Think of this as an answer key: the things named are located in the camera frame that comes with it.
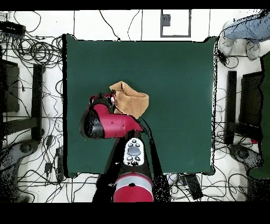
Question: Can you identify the gray chair base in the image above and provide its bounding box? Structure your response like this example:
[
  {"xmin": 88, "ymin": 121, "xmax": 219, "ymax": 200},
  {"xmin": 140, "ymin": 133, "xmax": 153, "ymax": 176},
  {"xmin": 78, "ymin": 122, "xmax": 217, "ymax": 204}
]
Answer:
[
  {"xmin": 228, "ymin": 143, "xmax": 263, "ymax": 170},
  {"xmin": 0, "ymin": 139, "xmax": 41, "ymax": 202}
]

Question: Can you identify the tan terry towel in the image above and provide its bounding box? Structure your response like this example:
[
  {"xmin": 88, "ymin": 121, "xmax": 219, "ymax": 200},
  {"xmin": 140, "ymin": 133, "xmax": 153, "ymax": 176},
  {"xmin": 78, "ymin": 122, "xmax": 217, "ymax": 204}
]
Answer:
[{"xmin": 109, "ymin": 80, "xmax": 150, "ymax": 119}]

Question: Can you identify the person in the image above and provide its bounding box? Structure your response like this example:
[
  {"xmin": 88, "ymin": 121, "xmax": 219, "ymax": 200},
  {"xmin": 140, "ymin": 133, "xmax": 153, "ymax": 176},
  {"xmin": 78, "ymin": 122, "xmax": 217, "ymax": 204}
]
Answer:
[{"xmin": 218, "ymin": 9, "xmax": 270, "ymax": 60}]

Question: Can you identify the black box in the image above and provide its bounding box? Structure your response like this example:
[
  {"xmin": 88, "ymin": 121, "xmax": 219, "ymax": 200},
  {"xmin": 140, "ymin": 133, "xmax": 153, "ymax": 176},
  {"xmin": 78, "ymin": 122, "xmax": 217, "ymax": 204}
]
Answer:
[
  {"xmin": 240, "ymin": 71, "xmax": 263, "ymax": 127},
  {"xmin": 0, "ymin": 59, "xmax": 20, "ymax": 113}
]

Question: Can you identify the black power strip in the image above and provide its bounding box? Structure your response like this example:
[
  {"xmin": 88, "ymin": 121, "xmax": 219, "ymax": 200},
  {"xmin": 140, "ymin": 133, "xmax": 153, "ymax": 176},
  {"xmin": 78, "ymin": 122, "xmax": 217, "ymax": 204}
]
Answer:
[
  {"xmin": 185, "ymin": 174, "xmax": 204, "ymax": 200},
  {"xmin": 55, "ymin": 147, "xmax": 64, "ymax": 182}
]

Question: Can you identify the black flat device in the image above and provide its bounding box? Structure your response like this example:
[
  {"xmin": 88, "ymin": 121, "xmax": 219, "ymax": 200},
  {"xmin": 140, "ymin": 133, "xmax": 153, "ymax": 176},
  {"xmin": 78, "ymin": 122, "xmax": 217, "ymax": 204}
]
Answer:
[{"xmin": 0, "ymin": 21, "xmax": 26, "ymax": 36}]

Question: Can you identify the black stand base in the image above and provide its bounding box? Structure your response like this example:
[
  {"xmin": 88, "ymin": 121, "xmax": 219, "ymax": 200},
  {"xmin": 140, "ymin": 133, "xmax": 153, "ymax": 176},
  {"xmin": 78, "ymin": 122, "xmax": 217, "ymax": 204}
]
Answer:
[
  {"xmin": 224, "ymin": 70, "xmax": 263, "ymax": 145},
  {"xmin": 2, "ymin": 63, "xmax": 45, "ymax": 142}
]

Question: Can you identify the dark green table cloth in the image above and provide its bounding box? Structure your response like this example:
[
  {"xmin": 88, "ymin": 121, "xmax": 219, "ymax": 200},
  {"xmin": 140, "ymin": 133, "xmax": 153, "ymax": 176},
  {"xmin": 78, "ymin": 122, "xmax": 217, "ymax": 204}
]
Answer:
[{"xmin": 62, "ymin": 33, "xmax": 218, "ymax": 179}]

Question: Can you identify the gray floor hatch frame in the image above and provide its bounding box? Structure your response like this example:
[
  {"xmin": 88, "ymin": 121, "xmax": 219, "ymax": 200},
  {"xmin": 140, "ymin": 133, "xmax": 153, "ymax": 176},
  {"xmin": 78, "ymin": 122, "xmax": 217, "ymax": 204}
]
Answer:
[{"xmin": 160, "ymin": 9, "xmax": 192, "ymax": 38}]

